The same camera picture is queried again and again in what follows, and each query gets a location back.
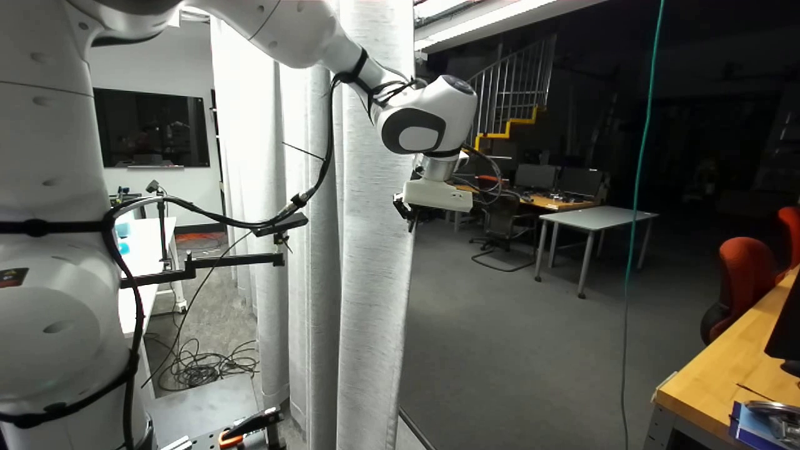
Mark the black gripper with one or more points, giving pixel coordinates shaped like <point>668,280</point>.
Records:
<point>406,211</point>

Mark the blue box on desk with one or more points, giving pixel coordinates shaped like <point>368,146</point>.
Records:
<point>765,426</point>

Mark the black orange clamp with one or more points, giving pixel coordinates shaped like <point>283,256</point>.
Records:
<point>233,437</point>

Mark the white table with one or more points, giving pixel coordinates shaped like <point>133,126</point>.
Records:
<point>594,224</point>

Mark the white cart with blue items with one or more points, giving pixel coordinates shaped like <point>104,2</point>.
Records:
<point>149,247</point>

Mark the wooden desk with monitors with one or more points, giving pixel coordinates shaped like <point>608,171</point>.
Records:
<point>540,185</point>

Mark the white fabric curtain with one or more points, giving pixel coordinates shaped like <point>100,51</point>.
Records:
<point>331,321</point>

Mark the white staircase with yellow trim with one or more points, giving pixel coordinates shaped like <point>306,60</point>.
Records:
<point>511,91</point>

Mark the orange office chair right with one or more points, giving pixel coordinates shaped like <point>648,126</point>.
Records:
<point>749,270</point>

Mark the black wall monitor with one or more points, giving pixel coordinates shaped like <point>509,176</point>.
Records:
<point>151,129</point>

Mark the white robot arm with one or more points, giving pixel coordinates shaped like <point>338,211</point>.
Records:
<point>66,364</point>

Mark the wooden desk right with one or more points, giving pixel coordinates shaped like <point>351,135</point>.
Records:
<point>734,369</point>

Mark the black mesh office chair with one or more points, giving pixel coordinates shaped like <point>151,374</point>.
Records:
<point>504,224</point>

